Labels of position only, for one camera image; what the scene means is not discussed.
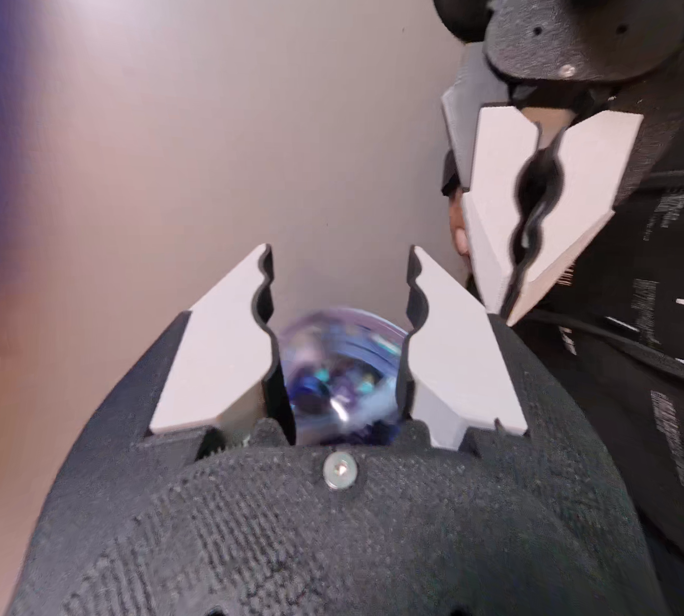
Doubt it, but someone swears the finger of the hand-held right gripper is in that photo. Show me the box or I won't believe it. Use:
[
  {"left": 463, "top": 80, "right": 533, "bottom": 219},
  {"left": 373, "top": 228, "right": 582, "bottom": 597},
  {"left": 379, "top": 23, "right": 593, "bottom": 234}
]
[
  {"left": 462, "top": 106, "right": 542, "bottom": 314},
  {"left": 506, "top": 109, "right": 646, "bottom": 327}
]

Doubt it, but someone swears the person's black printed jacket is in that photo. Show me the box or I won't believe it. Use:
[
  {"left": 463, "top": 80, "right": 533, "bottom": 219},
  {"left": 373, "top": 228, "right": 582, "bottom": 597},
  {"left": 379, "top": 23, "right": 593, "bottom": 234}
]
[{"left": 471, "top": 136, "right": 684, "bottom": 585}]

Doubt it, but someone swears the person's right hand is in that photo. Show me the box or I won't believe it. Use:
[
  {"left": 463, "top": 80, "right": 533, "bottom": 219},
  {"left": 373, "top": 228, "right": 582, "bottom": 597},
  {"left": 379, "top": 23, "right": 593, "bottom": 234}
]
[{"left": 448, "top": 189, "right": 473, "bottom": 260}]

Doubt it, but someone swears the clear maze ball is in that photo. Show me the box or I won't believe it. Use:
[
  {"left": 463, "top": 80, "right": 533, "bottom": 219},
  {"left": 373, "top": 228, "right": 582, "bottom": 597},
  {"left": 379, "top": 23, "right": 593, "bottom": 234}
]
[{"left": 275, "top": 307, "right": 413, "bottom": 448}]

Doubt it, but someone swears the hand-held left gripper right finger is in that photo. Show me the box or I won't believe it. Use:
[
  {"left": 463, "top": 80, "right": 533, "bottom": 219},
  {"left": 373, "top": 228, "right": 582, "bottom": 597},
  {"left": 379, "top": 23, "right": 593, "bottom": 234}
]
[{"left": 397, "top": 246, "right": 531, "bottom": 451}]

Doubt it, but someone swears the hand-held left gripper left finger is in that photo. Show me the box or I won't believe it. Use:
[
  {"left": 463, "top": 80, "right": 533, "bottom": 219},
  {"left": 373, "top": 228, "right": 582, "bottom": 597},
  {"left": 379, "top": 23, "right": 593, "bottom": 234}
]
[{"left": 149, "top": 245, "right": 297, "bottom": 446}]

